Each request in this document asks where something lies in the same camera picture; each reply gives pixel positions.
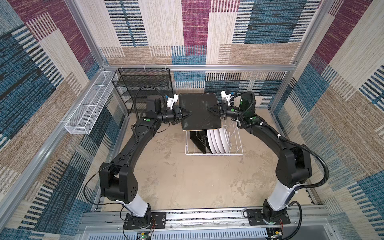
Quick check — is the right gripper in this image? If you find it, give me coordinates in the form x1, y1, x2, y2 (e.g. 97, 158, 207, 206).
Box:
206, 101, 245, 120

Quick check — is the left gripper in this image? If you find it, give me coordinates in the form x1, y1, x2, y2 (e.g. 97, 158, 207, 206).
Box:
156, 107, 192, 126

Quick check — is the black square plate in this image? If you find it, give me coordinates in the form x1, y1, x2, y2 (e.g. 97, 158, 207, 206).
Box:
179, 93, 222, 132
202, 131, 212, 153

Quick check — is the floral square plate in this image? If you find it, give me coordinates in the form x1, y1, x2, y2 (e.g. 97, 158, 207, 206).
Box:
190, 131, 207, 154

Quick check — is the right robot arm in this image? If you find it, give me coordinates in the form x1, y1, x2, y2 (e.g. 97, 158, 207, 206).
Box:
208, 92, 312, 225

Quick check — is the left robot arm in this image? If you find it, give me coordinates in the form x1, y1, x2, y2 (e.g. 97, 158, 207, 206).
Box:
99, 95, 192, 229

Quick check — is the black mesh shelf rack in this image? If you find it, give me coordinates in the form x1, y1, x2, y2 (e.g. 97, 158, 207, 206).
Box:
112, 68, 174, 113

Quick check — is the white round plate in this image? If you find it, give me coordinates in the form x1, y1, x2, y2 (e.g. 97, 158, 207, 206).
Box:
207, 130, 217, 154
213, 129, 225, 154
219, 127, 231, 153

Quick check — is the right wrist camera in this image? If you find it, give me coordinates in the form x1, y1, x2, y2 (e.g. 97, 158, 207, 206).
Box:
221, 91, 235, 106

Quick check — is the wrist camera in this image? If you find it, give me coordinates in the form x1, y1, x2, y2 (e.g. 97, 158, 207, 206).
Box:
166, 94, 179, 110
221, 91, 235, 106

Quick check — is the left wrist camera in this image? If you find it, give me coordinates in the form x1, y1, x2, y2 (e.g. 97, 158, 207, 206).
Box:
166, 94, 179, 110

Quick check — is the white wire dish rack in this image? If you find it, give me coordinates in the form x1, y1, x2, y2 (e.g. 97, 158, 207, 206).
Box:
185, 119, 244, 156

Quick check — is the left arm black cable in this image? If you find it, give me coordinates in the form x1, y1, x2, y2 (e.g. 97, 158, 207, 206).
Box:
83, 86, 166, 206

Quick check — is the white wire wall basket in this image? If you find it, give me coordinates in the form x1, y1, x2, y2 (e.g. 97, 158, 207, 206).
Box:
65, 72, 115, 135

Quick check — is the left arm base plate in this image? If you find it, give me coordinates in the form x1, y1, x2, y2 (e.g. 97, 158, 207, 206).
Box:
123, 212, 167, 230

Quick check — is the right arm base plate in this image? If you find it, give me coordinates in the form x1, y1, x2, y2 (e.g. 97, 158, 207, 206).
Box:
244, 208, 291, 226

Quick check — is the aluminium mounting rail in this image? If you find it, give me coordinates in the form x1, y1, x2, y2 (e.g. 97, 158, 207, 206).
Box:
75, 206, 342, 240

